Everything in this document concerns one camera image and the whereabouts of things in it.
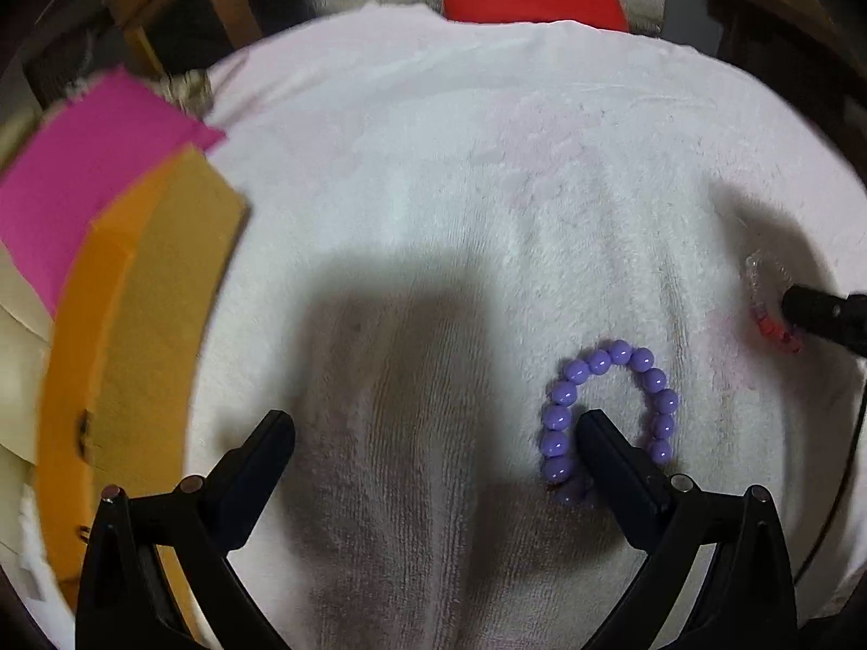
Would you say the clear bead bracelet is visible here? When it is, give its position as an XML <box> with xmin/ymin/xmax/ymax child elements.
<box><xmin>743</xmin><ymin>249</ymin><xmax>804</xmax><ymax>357</ymax></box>

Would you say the purple bead bracelet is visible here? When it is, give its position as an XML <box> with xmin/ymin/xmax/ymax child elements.
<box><xmin>539</xmin><ymin>339</ymin><xmax>681</xmax><ymax>509</ymax></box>

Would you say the orange cardboard tray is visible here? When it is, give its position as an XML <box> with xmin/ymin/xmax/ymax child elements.
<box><xmin>35</xmin><ymin>145</ymin><xmax>248</xmax><ymax>606</ymax></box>

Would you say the magenta pillow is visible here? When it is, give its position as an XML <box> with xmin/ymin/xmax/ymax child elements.
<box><xmin>2</xmin><ymin>68</ymin><xmax>225</xmax><ymax>314</ymax></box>

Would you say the black cable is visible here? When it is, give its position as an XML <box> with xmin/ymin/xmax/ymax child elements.
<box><xmin>792</xmin><ymin>356</ymin><xmax>867</xmax><ymax>587</ymax></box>

